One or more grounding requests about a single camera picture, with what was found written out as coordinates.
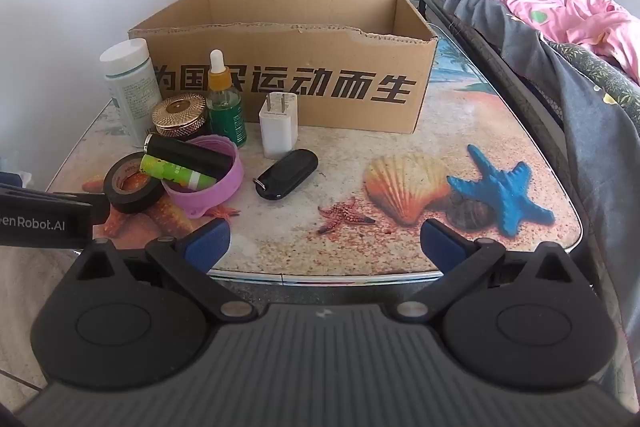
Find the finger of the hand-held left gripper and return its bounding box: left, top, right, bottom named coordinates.
left=0, top=187, right=111, bottom=226

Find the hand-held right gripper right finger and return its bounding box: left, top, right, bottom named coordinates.
left=392, top=219, right=576, bottom=323

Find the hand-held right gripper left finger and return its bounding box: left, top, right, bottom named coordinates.
left=75, top=219, right=253, bottom=322

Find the black tape roll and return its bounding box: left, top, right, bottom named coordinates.
left=103, top=152, right=166, bottom=215

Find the pink silicone bowl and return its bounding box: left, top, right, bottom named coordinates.
left=161, top=134, right=245, bottom=220

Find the black flashlight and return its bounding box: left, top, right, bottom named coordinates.
left=144, top=133, right=235, bottom=180

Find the green lip balm tube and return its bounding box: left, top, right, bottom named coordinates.
left=139, top=154, right=217, bottom=192

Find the black key fob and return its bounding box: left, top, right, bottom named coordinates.
left=252, top=149, right=319, bottom=200

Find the green dropper bottle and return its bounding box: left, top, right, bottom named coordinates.
left=206, top=49, right=248, bottom=148

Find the gold lidded jar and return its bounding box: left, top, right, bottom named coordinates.
left=151, top=93, right=210, bottom=142

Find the white charger plug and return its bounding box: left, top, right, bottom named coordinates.
left=258, top=92, right=299, bottom=159

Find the white plastic bottle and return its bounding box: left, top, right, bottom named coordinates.
left=99, top=41, right=163, bottom=148

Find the brown cardboard box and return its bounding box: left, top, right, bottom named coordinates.
left=127, top=0, right=440, bottom=135

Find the grey blanket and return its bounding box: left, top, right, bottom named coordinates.
left=425, top=0, right=640, bottom=358

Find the dark floral quilt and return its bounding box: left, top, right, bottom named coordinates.
left=545, top=39, right=640, bottom=108

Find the pink blanket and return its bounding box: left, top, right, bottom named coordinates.
left=459, top=0, right=640, bottom=82

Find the dark bed frame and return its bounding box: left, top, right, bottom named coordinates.
left=417, top=0, right=571, bottom=188

